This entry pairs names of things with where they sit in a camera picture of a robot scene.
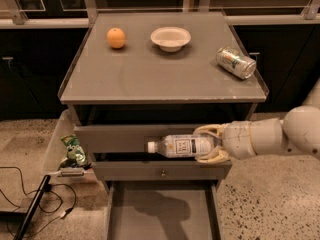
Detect green soda can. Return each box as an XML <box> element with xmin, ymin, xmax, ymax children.
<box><xmin>216</xmin><ymin>47</ymin><xmax>257</xmax><ymax>80</ymax></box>

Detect grey drawer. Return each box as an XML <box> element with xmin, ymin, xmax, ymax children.
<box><xmin>92</xmin><ymin>160</ymin><xmax>232</xmax><ymax>181</ymax></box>
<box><xmin>105</xmin><ymin>181</ymin><xmax>225</xmax><ymax>240</ymax></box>
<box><xmin>74</xmin><ymin>124</ymin><xmax>199</xmax><ymax>153</ymax></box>

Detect grey bottom drawer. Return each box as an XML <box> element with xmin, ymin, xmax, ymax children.
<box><xmin>105</xmin><ymin>181</ymin><xmax>225</xmax><ymax>240</ymax></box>

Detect grey middle drawer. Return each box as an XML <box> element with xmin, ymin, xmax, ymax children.
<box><xmin>92</xmin><ymin>160</ymin><xmax>232</xmax><ymax>181</ymax></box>

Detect orange fruit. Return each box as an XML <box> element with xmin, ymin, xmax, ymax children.
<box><xmin>106</xmin><ymin>28</ymin><xmax>126</xmax><ymax>49</ymax></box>

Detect white bowl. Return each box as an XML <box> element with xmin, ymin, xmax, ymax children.
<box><xmin>150</xmin><ymin>27</ymin><xmax>191</xmax><ymax>52</ymax></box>

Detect black flat bar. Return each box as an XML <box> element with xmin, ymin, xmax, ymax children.
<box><xmin>13</xmin><ymin>175</ymin><xmax>51</xmax><ymax>240</ymax></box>

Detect grey top drawer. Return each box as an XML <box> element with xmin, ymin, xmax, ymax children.
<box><xmin>74</xmin><ymin>124</ymin><xmax>199</xmax><ymax>153</ymax></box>

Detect green chip bag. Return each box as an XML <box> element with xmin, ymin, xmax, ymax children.
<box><xmin>60</xmin><ymin>134</ymin><xmax>88</xmax><ymax>168</ymax></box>

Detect metal railing frame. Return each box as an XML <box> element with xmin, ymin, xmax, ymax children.
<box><xmin>0</xmin><ymin>0</ymin><xmax>320</xmax><ymax>29</ymax></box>

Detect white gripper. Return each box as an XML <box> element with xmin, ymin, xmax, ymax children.
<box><xmin>194</xmin><ymin>121</ymin><xmax>256</xmax><ymax>164</ymax></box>

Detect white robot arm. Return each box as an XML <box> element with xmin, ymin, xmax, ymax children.
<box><xmin>194</xmin><ymin>105</ymin><xmax>320</xmax><ymax>164</ymax></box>

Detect clear plastic water bottle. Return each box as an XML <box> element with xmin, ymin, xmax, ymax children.
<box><xmin>147</xmin><ymin>134</ymin><xmax>216</xmax><ymax>158</ymax></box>

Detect grey drawer cabinet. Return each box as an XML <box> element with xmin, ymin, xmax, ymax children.
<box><xmin>57</xmin><ymin>11</ymin><xmax>270</xmax><ymax>192</ymax></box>

